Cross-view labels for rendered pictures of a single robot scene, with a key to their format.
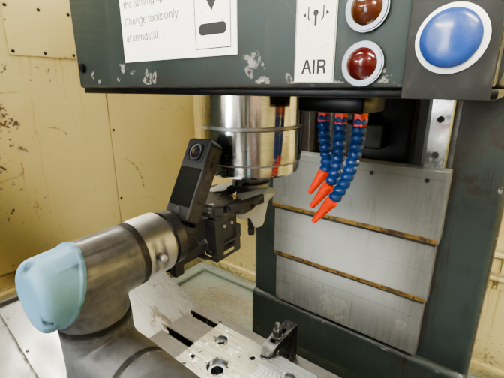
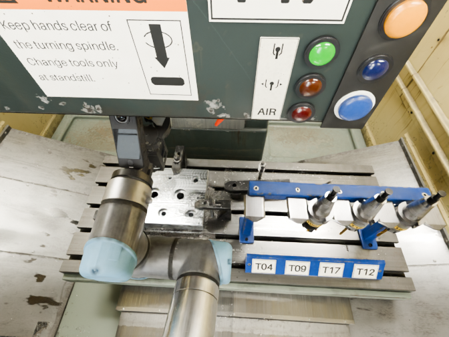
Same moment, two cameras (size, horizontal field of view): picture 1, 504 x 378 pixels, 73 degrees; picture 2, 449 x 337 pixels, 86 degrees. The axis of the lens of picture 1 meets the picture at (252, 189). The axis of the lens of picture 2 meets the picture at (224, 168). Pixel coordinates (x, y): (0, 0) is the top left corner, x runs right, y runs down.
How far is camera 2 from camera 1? 0.24 m
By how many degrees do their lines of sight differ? 47
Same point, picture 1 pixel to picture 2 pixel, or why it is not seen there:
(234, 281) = (105, 118)
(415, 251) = not seen: hidden behind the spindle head
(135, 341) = (162, 246)
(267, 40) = (227, 93)
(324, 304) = (188, 121)
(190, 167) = (123, 129)
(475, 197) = not seen: hidden behind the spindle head
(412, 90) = (327, 124)
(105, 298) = (141, 245)
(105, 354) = (154, 262)
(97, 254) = (124, 233)
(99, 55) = not seen: outside the picture
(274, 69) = (234, 110)
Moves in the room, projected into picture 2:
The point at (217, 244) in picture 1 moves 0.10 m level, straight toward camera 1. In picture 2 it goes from (160, 163) to (190, 197)
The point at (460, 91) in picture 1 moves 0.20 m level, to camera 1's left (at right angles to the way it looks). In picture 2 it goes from (351, 126) to (186, 229)
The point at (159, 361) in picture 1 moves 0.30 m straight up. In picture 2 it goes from (185, 248) to (129, 136)
